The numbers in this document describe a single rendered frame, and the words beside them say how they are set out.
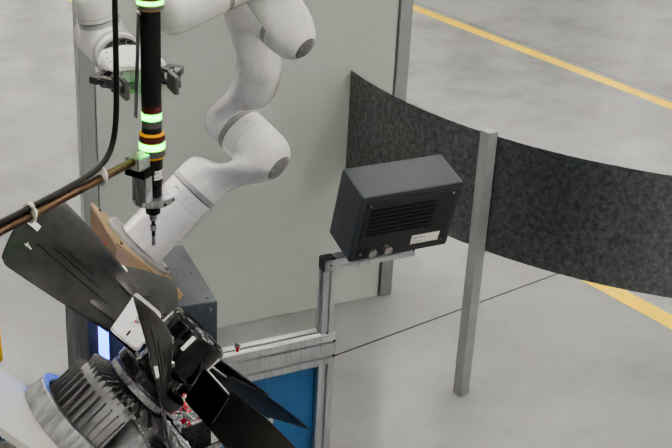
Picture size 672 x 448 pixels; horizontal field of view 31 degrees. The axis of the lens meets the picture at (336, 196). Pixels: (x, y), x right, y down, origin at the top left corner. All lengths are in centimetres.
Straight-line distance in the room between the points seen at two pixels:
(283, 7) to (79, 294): 75
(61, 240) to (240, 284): 241
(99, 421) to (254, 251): 242
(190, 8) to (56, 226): 48
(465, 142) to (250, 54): 141
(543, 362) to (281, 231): 106
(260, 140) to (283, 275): 180
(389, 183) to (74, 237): 85
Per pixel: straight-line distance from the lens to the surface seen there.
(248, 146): 276
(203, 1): 229
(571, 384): 436
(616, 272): 383
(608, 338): 468
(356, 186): 266
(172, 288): 238
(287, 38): 246
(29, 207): 183
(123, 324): 209
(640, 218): 374
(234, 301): 448
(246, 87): 265
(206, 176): 278
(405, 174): 273
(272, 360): 279
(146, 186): 204
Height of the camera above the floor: 233
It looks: 25 degrees down
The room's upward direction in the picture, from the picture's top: 3 degrees clockwise
